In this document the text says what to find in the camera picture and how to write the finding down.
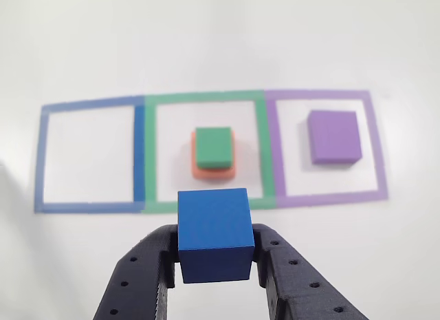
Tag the small blue cube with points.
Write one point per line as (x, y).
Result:
(214, 223)

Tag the green cube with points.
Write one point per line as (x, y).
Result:
(213, 146)

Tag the orange cube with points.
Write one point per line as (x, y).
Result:
(213, 174)

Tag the large purple cube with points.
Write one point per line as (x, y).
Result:
(333, 136)

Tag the purple square frame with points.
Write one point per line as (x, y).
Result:
(275, 144)

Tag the blue square frame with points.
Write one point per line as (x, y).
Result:
(139, 155)

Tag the green square frame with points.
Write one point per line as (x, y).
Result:
(151, 155)

